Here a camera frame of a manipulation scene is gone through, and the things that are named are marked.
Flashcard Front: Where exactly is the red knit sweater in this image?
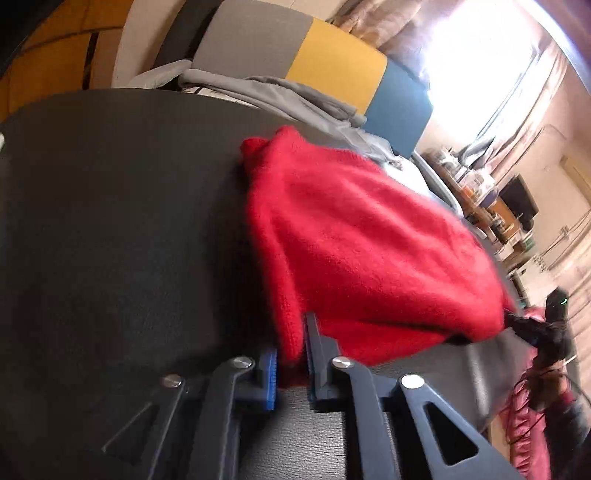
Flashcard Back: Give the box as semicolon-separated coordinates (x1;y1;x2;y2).
240;126;515;385

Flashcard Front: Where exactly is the right hand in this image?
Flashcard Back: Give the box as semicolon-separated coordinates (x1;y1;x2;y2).
525;361;573;413

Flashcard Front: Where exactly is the pink ruffled bedding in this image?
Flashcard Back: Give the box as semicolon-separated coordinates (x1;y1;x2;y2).
498;303;555;480

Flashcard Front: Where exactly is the black monitor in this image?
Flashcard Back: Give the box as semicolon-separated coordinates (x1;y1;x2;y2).
499;175;539;232

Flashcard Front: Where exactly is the cluttered wooden desk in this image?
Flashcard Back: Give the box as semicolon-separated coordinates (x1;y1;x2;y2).
422;149;533;270

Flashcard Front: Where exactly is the grey garment on chair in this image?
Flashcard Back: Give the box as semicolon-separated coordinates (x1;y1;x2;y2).
177;67;403;167

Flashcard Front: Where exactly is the pink patterned curtain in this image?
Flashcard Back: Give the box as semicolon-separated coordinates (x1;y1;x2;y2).
329;0;462;86

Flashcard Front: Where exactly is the grey yellow blue chair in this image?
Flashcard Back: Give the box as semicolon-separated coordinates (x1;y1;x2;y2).
127;1;463;215

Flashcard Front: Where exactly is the wall air conditioner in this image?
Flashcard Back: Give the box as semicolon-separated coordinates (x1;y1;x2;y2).
561;156;591;204

